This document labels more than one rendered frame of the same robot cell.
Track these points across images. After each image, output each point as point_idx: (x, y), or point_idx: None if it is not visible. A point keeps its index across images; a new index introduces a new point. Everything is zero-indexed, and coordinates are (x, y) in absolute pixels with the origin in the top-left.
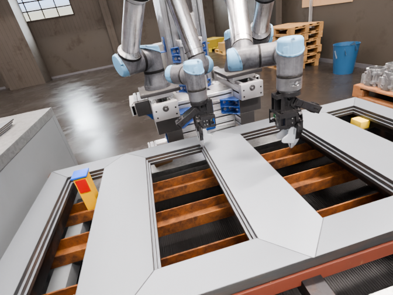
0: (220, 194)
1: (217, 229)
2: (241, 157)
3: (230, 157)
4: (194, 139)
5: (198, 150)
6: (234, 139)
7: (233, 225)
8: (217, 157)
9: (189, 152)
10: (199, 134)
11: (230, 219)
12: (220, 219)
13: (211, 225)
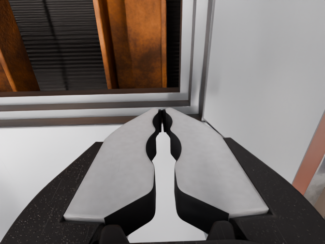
0: (8, 74)
1: (54, 30)
2: (5, 221)
3: (4, 192)
4: (290, 84)
5: (182, 75)
6: (156, 231)
7: (65, 67)
8: (9, 151)
9: (190, 16)
10: (44, 196)
11: (81, 66)
12: (83, 44)
13: (68, 20)
